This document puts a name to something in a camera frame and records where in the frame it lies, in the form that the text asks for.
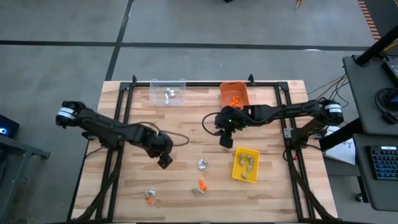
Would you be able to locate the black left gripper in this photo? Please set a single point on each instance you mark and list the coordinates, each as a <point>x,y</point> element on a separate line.
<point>160,146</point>

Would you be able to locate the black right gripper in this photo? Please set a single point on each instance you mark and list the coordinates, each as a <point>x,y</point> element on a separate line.
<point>231,119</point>

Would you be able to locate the yellow plastic basket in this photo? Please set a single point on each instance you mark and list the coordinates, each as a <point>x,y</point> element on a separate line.
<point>237,171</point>

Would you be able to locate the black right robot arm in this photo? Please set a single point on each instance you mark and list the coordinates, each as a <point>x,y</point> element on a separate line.
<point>289,112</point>

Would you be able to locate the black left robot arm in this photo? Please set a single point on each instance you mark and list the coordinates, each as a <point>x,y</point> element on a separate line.
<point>102,126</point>

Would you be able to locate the orange plastic bin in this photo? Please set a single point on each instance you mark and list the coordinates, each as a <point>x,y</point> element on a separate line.
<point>227,90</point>

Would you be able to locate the clear plastic bin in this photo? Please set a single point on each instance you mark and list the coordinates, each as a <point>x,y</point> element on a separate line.
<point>161,102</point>

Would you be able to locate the white paper sheet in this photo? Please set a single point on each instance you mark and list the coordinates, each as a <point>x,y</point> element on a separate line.
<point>342,152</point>

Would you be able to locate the grey desk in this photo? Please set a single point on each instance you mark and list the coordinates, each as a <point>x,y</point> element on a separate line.
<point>376,193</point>
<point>363,93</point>

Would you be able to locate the black caster wheel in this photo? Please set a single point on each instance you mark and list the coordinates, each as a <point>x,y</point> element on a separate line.
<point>359,197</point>

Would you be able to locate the black box with blue light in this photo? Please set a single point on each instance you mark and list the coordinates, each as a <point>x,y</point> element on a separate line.
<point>9,127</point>

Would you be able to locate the black headset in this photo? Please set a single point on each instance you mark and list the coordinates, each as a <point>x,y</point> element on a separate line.
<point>388,119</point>

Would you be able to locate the backlit black keyboard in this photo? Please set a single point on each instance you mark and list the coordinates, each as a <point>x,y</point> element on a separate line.
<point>385,163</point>

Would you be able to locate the black metal pole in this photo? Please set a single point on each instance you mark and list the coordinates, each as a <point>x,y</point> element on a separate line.
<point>376,46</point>

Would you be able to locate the black laptop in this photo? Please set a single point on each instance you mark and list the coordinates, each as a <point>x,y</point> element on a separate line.
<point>393,70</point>

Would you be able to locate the black metal table frame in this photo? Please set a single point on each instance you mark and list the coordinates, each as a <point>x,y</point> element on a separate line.
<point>202,84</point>

